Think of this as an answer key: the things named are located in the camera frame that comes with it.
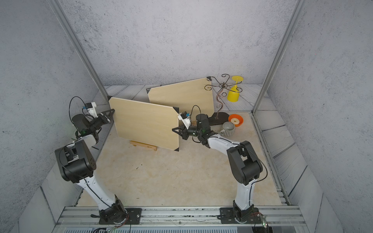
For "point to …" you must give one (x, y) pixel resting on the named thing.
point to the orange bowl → (236, 119)
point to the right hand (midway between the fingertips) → (173, 130)
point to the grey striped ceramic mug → (228, 128)
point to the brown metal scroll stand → (216, 119)
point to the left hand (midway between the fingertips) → (116, 110)
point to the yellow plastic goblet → (233, 94)
